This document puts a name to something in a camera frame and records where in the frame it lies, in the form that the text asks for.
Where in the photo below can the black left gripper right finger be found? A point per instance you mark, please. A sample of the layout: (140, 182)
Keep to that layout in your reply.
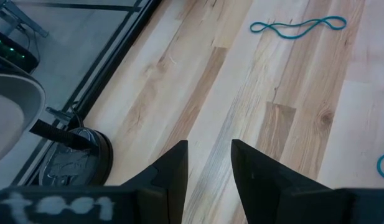
(266, 193)

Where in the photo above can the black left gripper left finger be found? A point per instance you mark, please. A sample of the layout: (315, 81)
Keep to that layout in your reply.
(170, 186)

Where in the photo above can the teal rubber band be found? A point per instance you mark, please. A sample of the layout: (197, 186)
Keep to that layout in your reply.
(379, 166)
(290, 37)

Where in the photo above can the black desk lamp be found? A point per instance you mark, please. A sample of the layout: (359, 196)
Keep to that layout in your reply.
(76, 161)

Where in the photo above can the black power strip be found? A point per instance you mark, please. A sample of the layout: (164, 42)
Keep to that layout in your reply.
(11, 56)

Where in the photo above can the grey metal leg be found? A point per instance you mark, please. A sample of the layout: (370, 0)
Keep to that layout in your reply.
(26, 21)

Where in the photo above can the black aluminium table frame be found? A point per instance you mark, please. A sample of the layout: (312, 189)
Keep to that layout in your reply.
(120, 51)

